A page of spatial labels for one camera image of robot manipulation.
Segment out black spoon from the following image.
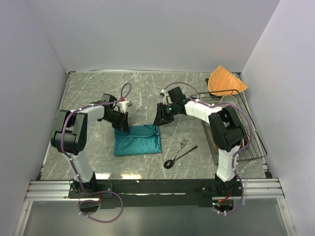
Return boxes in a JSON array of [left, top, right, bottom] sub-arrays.
[[163, 146, 198, 169]]

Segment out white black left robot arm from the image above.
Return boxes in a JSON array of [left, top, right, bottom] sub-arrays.
[[51, 93, 132, 198]]

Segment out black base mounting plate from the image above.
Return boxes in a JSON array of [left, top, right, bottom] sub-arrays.
[[68, 179, 242, 209]]

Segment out black wire dish rack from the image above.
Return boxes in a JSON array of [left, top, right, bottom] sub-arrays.
[[198, 92, 267, 165]]

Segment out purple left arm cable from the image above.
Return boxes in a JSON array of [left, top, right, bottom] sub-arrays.
[[61, 83, 124, 224]]

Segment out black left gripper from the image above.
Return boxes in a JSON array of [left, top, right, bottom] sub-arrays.
[[103, 110, 130, 134]]

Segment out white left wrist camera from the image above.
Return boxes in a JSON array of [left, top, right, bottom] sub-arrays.
[[116, 100, 132, 113]]

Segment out teal satin napkin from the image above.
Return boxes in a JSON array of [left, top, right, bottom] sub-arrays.
[[114, 124, 162, 156]]

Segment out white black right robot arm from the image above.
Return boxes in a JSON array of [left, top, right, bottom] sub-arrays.
[[154, 87, 246, 196]]

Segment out aluminium rail frame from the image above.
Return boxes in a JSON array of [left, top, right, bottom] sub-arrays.
[[13, 178, 295, 236]]

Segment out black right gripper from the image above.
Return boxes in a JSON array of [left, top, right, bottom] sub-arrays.
[[153, 102, 178, 126]]

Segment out orange woven fan basket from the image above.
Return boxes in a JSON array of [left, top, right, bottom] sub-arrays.
[[208, 66, 248, 96]]

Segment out silver fork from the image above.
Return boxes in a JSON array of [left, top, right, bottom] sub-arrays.
[[172, 138, 188, 160]]

